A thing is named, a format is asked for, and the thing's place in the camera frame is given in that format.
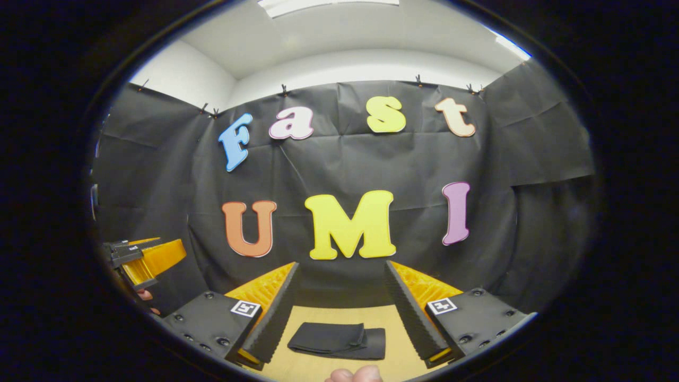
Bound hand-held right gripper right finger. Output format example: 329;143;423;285
383;260;531;370

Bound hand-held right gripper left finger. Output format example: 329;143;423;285
159;261;301;372

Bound dark blue jeans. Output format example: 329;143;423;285
287;322;387;361

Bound black backdrop cloth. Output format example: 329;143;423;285
90;58;597;319

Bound long ceiling light strip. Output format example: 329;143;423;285
488;29;532;60

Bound wide ceiling light panel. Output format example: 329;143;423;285
258;0;399;19

